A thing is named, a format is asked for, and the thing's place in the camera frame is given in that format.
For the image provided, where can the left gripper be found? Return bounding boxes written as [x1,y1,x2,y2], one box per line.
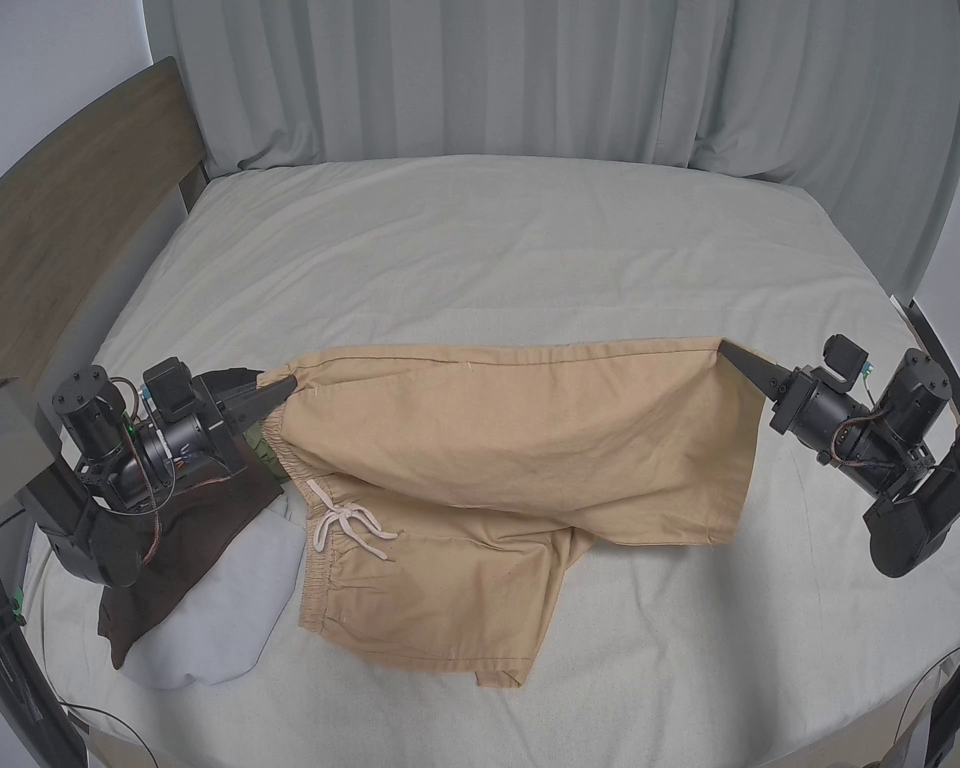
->
[150,373,299,481]

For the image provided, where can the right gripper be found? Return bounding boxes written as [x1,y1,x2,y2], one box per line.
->
[771,366,875,459]

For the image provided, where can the tan shorts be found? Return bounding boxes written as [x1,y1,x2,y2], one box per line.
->
[258,335,762,690]

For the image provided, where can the bed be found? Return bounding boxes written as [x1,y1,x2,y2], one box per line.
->
[0,56,960,768]

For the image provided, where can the black garment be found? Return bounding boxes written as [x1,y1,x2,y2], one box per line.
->
[196,365,264,393]

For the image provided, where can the olive green garment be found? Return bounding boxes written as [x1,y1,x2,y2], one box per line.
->
[243,423,290,485]

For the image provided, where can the brown garment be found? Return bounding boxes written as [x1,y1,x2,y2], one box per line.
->
[96,367,286,671]

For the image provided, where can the white garment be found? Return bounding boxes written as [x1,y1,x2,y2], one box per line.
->
[120,495,309,691]

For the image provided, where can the grey-green curtain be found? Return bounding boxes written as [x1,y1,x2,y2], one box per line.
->
[146,0,702,172]
[660,0,960,305]

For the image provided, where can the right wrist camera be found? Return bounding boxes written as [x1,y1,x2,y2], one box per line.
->
[821,335,873,393]

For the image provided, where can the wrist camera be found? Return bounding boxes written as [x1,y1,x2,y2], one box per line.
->
[821,335,873,393]
[141,358,202,421]

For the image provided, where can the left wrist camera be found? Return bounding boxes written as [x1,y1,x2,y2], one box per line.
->
[141,358,202,421]

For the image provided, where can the black cable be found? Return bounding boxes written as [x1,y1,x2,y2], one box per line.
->
[60,701,151,762]
[900,660,954,759]

